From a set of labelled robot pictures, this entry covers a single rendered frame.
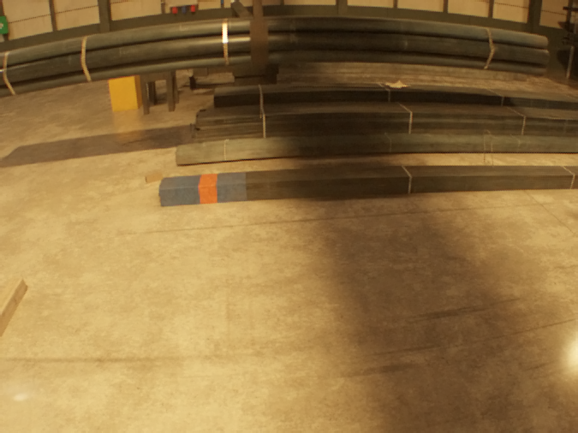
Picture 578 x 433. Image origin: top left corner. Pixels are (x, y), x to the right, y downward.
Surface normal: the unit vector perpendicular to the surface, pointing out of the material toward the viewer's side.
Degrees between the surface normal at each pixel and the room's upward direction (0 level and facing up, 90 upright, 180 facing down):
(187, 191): 90
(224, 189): 90
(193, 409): 0
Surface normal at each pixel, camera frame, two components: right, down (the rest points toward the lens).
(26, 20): 0.11, 0.50
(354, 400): -0.02, -0.86
